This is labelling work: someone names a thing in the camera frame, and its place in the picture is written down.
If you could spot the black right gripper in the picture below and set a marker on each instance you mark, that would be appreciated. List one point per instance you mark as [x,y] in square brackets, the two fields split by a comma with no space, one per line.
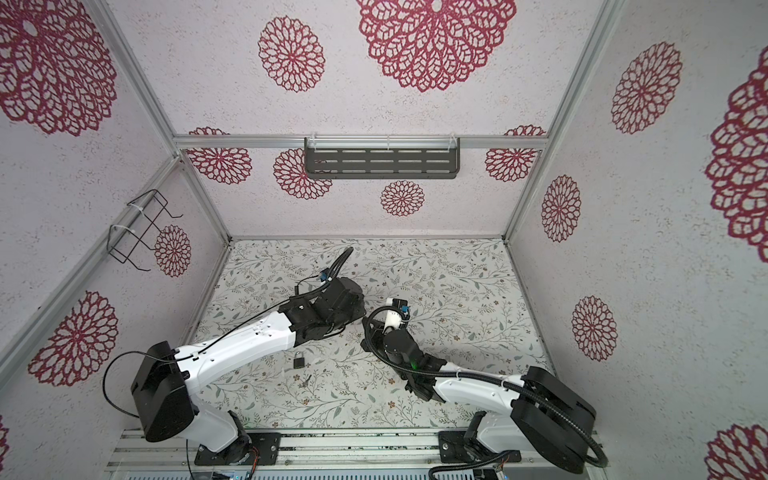
[374,337]

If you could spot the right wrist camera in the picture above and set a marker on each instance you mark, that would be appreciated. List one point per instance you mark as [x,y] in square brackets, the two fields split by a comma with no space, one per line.
[399,316]

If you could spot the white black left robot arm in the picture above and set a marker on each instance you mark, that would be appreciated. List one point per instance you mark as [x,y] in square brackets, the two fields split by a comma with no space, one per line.
[166,387]

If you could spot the black wire wall rack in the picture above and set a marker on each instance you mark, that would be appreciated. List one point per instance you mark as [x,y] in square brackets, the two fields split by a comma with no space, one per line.
[124,239]

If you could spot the black padlock left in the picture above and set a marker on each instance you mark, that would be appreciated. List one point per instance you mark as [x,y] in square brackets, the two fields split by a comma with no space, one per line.
[299,362]

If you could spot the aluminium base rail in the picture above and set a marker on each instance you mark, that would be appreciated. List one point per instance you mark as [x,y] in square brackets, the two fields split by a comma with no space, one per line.
[286,449]

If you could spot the dark metal wall shelf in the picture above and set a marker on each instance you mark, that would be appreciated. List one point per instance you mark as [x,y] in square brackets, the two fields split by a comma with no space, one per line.
[381,160]

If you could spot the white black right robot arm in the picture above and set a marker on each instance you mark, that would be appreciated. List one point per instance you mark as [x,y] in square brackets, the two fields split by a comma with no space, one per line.
[534,410]

